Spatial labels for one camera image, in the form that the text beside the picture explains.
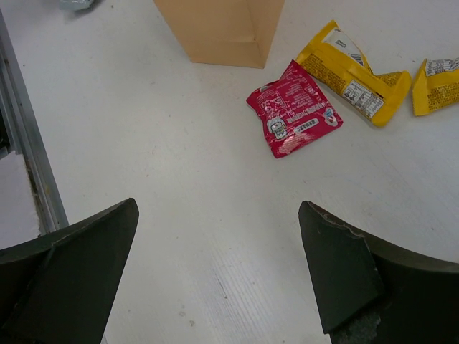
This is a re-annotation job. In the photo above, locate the aluminium front rail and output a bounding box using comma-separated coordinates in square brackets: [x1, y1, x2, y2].
[1, 16, 68, 233]

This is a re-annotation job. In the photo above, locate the brown paper bag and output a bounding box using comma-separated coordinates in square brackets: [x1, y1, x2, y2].
[155, 0, 285, 69]

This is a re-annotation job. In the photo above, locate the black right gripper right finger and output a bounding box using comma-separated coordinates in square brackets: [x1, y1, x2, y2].
[298, 201, 458, 343]

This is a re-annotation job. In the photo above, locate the yellow snack bar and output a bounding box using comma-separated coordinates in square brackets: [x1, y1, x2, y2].
[295, 20, 412, 128]
[412, 57, 458, 116]

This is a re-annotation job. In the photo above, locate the yellow snack bar upper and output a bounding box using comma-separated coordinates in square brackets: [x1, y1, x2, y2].
[412, 57, 458, 116]

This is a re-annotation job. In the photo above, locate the pink square snack packet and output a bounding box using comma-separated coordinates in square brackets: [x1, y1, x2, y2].
[246, 60, 343, 158]

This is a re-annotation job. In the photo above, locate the yellow snack bar lower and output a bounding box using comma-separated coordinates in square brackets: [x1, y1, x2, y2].
[295, 20, 412, 128]

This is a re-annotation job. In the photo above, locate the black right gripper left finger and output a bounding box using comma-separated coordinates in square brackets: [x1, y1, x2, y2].
[1, 198, 139, 343]

